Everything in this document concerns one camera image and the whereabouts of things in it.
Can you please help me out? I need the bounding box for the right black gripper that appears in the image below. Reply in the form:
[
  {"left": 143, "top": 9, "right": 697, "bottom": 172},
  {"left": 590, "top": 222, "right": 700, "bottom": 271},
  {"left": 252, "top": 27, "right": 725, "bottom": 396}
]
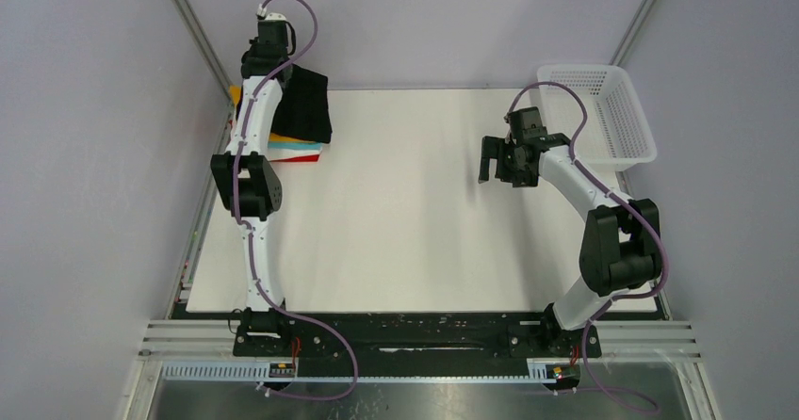
[{"left": 479, "top": 136, "right": 539, "bottom": 188}]

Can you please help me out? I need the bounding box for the black t shirt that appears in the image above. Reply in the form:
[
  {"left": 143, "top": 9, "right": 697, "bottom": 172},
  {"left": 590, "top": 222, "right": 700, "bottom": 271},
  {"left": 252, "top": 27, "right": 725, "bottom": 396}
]
[{"left": 271, "top": 65, "right": 333, "bottom": 144}]

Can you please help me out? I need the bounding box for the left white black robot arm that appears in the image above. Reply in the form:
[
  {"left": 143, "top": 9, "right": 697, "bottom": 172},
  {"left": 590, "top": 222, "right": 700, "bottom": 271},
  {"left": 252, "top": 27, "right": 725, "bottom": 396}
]
[{"left": 210, "top": 13, "right": 296, "bottom": 316}]

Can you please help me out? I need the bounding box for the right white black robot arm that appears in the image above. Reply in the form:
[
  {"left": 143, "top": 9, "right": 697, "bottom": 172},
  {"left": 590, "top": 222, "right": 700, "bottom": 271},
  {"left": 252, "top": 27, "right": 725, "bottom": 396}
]
[{"left": 479, "top": 107, "right": 666, "bottom": 356}]

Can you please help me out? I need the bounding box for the white plastic perforated basket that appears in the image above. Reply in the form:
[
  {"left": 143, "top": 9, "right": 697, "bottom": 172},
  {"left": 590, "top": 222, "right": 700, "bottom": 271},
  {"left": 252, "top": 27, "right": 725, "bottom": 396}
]
[{"left": 537, "top": 64, "right": 658, "bottom": 172}]

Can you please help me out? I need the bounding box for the red folded t shirt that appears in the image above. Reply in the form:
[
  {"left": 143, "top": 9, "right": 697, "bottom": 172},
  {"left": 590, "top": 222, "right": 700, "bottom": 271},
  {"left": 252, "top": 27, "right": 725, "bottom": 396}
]
[{"left": 269, "top": 153, "right": 320, "bottom": 163}]

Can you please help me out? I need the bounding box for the teal folded t shirt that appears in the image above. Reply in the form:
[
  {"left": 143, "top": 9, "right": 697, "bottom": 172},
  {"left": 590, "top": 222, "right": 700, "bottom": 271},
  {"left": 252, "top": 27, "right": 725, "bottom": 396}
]
[{"left": 268, "top": 141, "right": 323, "bottom": 152}]

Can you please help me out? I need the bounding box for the white folded t shirt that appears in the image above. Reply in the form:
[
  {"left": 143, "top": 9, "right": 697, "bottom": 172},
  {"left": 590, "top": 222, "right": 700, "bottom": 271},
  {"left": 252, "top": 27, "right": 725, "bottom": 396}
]
[{"left": 267, "top": 149, "right": 321, "bottom": 160}]

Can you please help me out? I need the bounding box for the orange folded t shirt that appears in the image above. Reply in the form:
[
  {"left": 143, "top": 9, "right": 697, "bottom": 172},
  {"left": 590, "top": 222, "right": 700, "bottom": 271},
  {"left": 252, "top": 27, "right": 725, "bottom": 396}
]
[{"left": 229, "top": 85, "right": 311, "bottom": 144}]

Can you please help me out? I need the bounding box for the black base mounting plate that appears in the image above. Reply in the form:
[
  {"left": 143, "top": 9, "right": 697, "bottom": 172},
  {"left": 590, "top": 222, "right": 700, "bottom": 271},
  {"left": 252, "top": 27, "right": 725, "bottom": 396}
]
[{"left": 233, "top": 312, "right": 602, "bottom": 377}]

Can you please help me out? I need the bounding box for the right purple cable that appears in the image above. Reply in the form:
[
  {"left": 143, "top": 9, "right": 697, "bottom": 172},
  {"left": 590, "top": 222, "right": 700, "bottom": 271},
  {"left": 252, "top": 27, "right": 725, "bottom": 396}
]
[{"left": 504, "top": 81, "right": 670, "bottom": 415}]

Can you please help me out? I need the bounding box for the purple cable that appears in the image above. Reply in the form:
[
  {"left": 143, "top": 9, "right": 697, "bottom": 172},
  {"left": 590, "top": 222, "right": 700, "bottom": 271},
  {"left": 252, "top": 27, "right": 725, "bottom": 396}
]
[
  {"left": 229, "top": 0, "right": 360, "bottom": 403},
  {"left": 504, "top": 81, "right": 670, "bottom": 415}
]

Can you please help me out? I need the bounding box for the white slotted cable duct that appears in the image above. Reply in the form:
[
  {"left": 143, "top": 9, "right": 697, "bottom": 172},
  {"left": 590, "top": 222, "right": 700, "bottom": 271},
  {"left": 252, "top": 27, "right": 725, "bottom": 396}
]
[{"left": 161, "top": 361, "right": 566, "bottom": 384}]

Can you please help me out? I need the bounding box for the right aluminium frame post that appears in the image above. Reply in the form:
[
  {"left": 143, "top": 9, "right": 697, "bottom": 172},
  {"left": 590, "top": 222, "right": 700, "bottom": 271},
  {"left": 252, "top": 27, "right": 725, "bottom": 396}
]
[{"left": 610, "top": 0, "right": 659, "bottom": 67}]

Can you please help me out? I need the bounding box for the aluminium frame post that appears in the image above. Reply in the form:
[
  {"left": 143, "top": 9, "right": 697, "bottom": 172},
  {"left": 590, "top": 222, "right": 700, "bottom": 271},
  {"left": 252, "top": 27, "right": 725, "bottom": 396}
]
[
  {"left": 171, "top": 0, "right": 233, "bottom": 103},
  {"left": 610, "top": 0, "right": 659, "bottom": 67}
]

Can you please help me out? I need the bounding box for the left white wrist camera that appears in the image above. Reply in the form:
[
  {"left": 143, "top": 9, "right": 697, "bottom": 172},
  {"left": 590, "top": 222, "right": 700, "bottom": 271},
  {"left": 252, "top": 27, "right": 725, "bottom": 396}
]
[{"left": 256, "top": 5, "right": 288, "bottom": 23}]

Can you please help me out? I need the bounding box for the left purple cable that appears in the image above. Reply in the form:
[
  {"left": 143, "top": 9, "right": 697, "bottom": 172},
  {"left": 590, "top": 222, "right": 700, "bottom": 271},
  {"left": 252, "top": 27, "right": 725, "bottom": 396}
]
[{"left": 229, "top": 0, "right": 360, "bottom": 403}]

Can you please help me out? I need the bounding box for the left aluminium frame post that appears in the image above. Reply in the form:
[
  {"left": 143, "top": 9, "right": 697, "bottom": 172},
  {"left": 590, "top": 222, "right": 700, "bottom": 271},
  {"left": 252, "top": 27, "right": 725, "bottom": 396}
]
[{"left": 171, "top": 0, "right": 233, "bottom": 103}]

